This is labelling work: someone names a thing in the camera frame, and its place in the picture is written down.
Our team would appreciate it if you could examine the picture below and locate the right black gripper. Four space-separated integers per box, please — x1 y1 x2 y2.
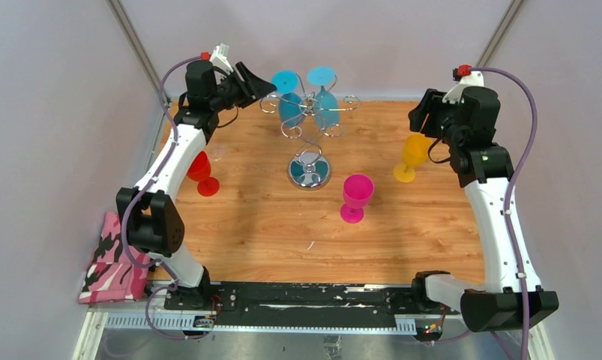
409 88 465 148

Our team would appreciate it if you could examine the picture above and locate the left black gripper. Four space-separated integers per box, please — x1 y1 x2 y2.
208 62 276 113

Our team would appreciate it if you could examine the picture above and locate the yellow wine glass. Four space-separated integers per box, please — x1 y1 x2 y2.
393 133 433 183

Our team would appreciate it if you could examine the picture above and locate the blue wine glass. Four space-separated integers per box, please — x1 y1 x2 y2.
307 66 340 130
271 70 306 128

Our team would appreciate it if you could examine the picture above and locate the clear wine glass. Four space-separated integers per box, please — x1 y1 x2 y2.
206 144 226 162

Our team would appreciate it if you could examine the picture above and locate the pink wine glass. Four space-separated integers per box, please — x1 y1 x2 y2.
340 174 375 224

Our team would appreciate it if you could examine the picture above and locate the red wine glass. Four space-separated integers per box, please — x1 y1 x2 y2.
187 151 220 197

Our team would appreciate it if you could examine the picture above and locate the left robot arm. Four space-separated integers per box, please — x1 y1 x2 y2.
115 57 277 310

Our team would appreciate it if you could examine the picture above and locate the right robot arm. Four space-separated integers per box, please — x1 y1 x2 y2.
409 86 559 332

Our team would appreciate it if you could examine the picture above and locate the chrome wine glass rack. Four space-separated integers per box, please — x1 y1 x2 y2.
259 75 361 191

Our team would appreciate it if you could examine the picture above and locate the pink camouflage cloth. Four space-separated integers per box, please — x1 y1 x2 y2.
78 211 148 305

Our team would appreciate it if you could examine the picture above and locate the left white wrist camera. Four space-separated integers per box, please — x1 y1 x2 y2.
209 43 235 74

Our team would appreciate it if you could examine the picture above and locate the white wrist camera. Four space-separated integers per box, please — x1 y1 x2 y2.
442 70 484 104
209 43 235 74

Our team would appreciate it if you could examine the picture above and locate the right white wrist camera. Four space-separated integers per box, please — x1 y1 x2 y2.
442 70 484 104

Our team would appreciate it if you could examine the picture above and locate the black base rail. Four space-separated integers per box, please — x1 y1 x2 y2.
101 279 481 344

